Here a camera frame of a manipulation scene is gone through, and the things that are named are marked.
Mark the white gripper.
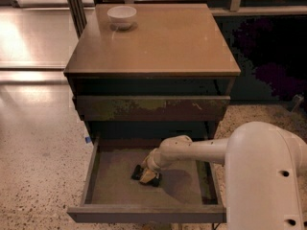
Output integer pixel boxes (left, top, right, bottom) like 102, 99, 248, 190
140, 149, 170, 185

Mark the black rxbar chocolate bar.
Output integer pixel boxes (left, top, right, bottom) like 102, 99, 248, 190
131, 165, 160, 187

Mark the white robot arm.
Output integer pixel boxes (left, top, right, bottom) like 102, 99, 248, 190
140, 122, 307, 230

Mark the open middle drawer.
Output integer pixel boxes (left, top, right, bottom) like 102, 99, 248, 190
67, 139, 227, 223

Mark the closed top drawer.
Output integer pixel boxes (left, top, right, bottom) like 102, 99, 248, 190
73, 96, 230, 122

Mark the brown wooden drawer cabinet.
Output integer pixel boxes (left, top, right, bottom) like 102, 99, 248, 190
63, 3, 242, 230

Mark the blue tape piece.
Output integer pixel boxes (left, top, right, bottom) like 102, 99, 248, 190
85, 137, 91, 143

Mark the white ceramic bowl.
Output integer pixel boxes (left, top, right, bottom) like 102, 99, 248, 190
107, 6, 137, 30

